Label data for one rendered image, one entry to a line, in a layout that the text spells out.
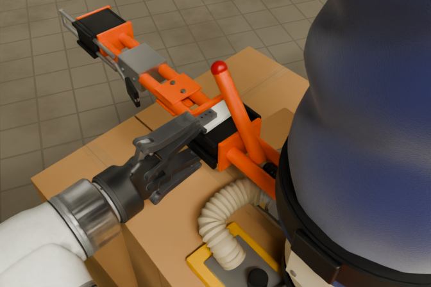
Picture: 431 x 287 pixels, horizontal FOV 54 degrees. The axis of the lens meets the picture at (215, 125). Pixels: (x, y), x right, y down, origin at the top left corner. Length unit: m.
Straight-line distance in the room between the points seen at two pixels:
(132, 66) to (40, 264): 0.37
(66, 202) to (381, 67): 0.40
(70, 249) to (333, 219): 0.31
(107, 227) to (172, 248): 0.16
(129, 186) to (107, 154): 0.87
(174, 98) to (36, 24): 2.55
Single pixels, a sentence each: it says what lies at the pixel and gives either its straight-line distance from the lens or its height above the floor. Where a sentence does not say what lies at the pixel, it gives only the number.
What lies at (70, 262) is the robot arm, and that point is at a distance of 0.54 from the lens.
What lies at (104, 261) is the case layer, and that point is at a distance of 1.22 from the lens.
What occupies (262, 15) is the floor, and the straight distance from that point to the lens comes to 3.06.
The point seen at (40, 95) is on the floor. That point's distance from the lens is 2.58.
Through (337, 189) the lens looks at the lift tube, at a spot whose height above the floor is 1.33.
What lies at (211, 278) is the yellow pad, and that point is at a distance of 0.65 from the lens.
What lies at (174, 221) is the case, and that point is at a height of 1.00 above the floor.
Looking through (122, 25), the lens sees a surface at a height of 1.16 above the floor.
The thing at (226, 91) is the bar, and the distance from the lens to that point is 0.58.
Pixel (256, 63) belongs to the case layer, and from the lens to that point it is 1.73.
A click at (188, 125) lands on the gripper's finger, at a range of 0.59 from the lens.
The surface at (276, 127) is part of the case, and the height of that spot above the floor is 1.00.
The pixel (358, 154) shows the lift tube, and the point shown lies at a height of 1.37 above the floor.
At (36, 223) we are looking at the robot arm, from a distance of 0.54.
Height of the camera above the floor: 1.61
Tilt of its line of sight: 47 degrees down
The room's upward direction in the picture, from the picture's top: straight up
